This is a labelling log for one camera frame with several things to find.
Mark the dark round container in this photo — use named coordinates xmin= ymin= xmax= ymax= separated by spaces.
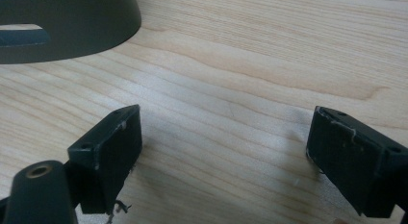
xmin=0 ymin=0 xmax=142 ymax=65

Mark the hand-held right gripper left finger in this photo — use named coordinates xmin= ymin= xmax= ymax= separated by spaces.
xmin=66 ymin=104 xmax=143 ymax=216

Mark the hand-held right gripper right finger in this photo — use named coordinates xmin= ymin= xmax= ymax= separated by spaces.
xmin=305 ymin=105 xmax=408 ymax=219

